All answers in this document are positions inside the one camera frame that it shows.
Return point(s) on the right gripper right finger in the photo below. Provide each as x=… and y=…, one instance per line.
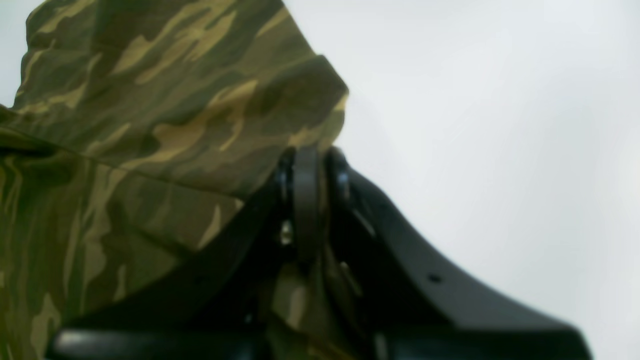
x=412, y=302

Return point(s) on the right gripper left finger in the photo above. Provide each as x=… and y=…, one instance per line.
x=216, y=305

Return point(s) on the camouflage pattern T-shirt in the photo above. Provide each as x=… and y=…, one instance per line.
x=139, y=130

